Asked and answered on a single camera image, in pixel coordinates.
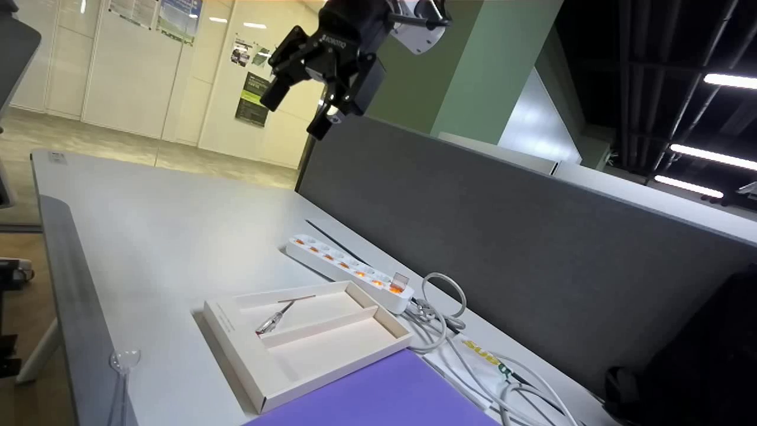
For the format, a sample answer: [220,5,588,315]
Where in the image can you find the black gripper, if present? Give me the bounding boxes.
[260,0,392,139]

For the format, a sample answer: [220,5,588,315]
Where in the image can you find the silver pen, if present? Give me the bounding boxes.
[255,294,314,337]

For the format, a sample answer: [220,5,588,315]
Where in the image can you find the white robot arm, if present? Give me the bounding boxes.
[260,0,450,139]

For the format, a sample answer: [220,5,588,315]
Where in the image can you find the blue purple mat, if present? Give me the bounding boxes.
[247,351,498,426]

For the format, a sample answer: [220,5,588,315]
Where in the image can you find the green pillar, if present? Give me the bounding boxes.
[370,0,564,145]

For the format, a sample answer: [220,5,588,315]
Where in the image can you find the white power strip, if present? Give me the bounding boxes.
[284,235,414,315]

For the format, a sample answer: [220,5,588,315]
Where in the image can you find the wooden divided tray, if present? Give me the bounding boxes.
[202,283,413,415]

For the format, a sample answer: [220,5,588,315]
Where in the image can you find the clear plastic spoon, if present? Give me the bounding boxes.
[110,351,142,426]

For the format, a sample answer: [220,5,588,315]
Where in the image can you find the grey desk partition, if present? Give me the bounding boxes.
[298,117,757,390]

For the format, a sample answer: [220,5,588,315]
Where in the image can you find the wall posters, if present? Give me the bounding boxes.
[230,41,273,128]

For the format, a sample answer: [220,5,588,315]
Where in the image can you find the white cable bundle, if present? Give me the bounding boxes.
[401,270,583,426]

